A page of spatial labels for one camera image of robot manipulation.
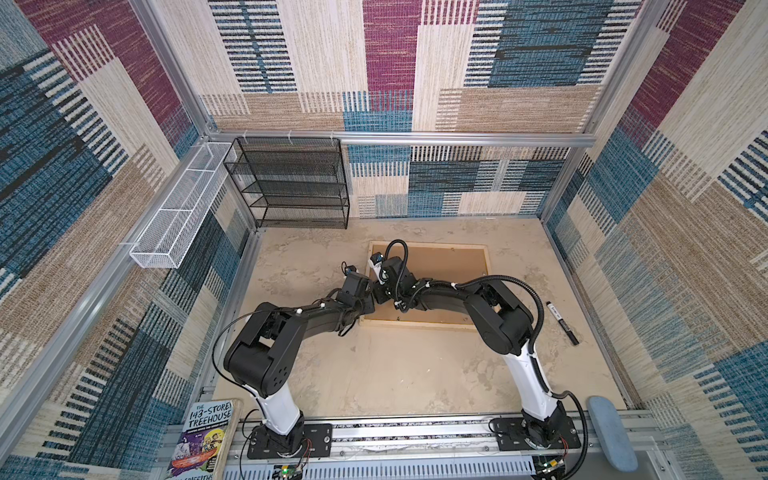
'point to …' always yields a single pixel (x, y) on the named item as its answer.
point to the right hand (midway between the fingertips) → (377, 293)
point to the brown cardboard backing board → (387, 312)
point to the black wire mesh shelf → (298, 183)
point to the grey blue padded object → (611, 434)
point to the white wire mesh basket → (174, 230)
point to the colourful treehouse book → (205, 440)
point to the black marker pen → (568, 331)
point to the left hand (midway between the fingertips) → (370, 299)
